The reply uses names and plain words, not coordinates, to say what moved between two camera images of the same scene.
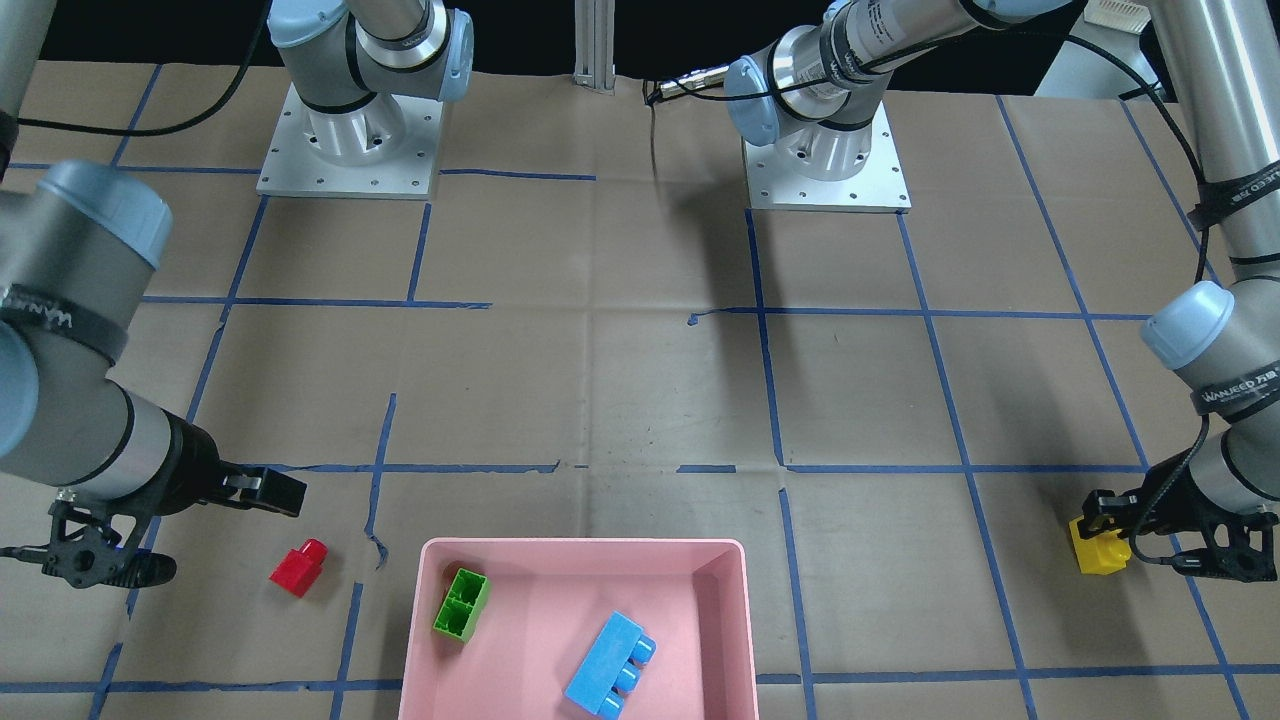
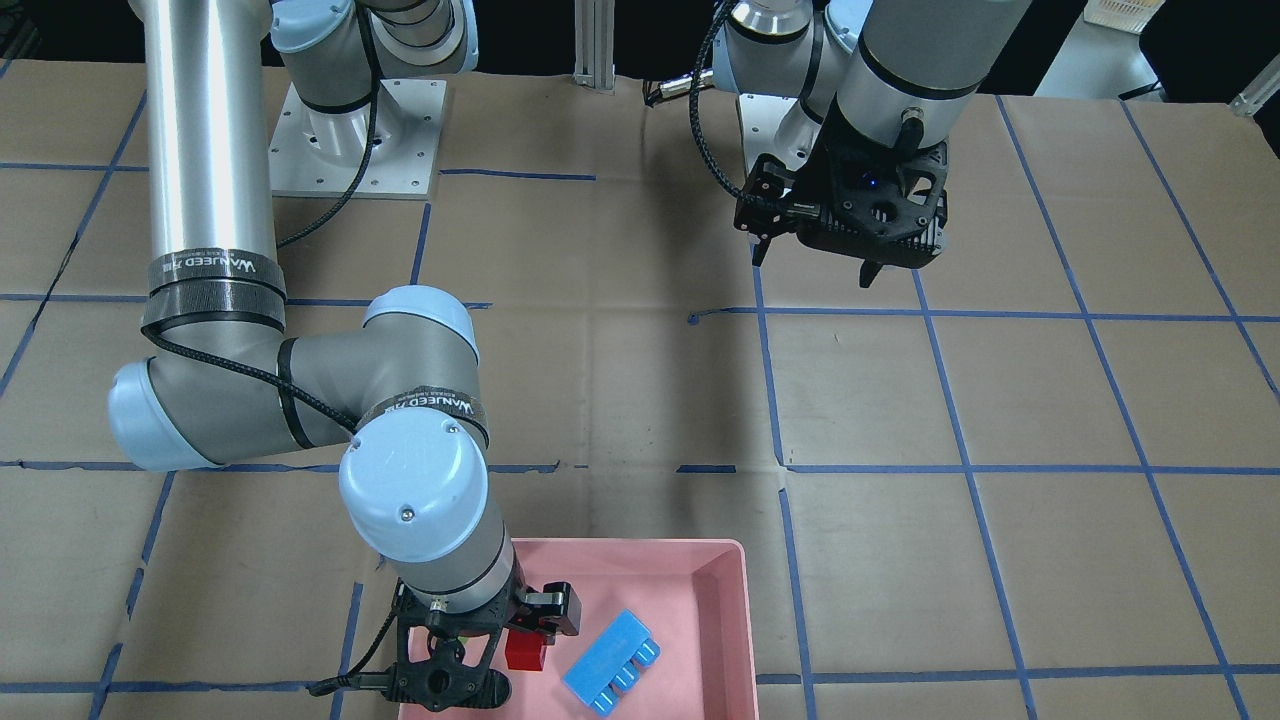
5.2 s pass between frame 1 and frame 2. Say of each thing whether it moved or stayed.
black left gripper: moved
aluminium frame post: stayed
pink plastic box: stayed
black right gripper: moved
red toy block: moved
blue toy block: stayed
